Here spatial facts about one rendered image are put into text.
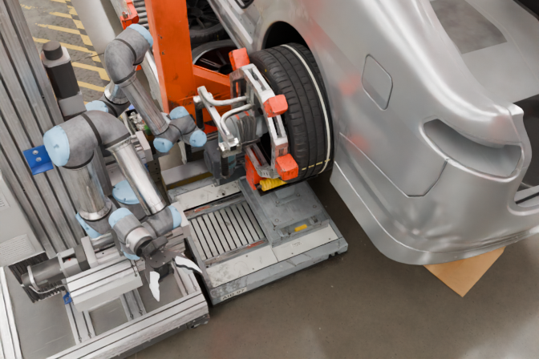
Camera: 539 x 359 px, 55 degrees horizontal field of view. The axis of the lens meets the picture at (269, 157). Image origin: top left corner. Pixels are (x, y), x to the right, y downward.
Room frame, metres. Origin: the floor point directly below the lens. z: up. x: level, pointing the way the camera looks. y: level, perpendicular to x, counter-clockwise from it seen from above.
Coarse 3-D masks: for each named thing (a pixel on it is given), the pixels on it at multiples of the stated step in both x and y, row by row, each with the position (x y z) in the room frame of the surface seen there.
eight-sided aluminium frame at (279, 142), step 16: (240, 80) 2.02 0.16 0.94; (256, 80) 1.84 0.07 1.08; (240, 96) 2.03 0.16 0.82; (272, 96) 1.71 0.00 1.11; (272, 128) 1.60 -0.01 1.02; (256, 144) 1.88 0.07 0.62; (272, 144) 1.57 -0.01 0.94; (256, 160) 1.77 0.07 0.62; (272, 160) 1.58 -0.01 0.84; (272, 176) 1.56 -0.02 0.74
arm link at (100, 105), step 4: (96, 100) 1.71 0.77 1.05; (100, 100) 1.72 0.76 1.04; (88, 104) 1.68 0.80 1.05; (92, 104) 1.68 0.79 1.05; (96, 104) 1.68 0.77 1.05; (100, 104) 1.68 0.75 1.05; (104, 104) 1.68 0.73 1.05; (108, 104) 1.70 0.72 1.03; (88, 108) 1.66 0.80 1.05; (92, 108) 1.66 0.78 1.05; (96, 108) 1.66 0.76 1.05; (100, 108) 1.66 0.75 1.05; (104, 108) 1.66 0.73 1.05; (108, 108) 1.68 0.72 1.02; (112, 108) 1.70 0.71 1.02; (108, 112) 1.67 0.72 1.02; (112, 112) 1.68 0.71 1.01; (116, 112) 1.70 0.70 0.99; (116, 116) 1.69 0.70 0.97
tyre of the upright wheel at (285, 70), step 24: (288, 48) 1.98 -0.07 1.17; (264, 72) 1.86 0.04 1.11; (288, 72) 1.80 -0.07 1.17; (312, 72) 1.81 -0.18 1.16; (288, 96) 1.69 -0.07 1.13; (312, 96) 1.71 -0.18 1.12; (288, 120) 1.63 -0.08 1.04; (312, 120) 1.64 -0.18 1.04; (312, 144) 1.58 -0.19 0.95; (312, 168) 1.58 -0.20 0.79
